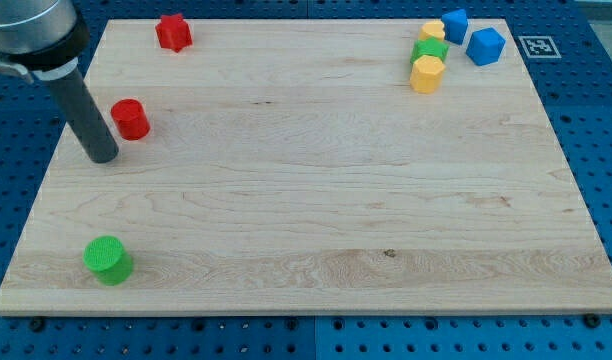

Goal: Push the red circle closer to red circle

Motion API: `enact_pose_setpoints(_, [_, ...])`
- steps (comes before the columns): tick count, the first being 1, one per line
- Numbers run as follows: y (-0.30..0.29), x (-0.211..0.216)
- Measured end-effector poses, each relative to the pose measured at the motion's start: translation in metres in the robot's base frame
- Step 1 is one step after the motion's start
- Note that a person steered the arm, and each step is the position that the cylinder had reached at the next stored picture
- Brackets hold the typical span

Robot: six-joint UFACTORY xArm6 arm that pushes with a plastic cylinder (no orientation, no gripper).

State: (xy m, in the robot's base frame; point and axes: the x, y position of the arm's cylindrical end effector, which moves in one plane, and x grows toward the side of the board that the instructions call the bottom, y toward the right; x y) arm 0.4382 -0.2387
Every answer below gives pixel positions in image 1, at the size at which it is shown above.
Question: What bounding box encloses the yellow heart block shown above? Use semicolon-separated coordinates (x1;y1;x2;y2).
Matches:
418;19;445;41

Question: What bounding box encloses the red cylinder block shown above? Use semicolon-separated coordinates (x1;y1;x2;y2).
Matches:
111;99;150;140

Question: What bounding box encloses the yellow hexagon block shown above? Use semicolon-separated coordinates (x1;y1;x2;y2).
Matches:
410;55;446;94

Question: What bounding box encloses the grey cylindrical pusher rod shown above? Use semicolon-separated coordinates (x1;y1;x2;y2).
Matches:
45;68;119;163

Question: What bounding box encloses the white fiducial marker tag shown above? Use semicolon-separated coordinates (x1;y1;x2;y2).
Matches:
518;35;561;59

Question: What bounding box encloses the wooden board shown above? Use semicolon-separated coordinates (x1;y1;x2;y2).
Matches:
0;19;612;317

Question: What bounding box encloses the green star block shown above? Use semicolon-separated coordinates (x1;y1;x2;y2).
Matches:
410;37;449;64

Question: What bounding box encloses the green cylinder block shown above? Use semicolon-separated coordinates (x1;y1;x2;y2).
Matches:
82;235;133;286

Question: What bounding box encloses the blue cube block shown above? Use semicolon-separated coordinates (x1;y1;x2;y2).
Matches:
466;27;506;66

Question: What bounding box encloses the blue pentagon block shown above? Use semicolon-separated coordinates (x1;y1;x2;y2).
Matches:
440;9;469;45

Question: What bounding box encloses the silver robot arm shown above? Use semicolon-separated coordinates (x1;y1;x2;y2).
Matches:
0;0;119;163

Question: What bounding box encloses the red star block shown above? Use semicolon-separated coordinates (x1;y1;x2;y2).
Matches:
155;13;193;52

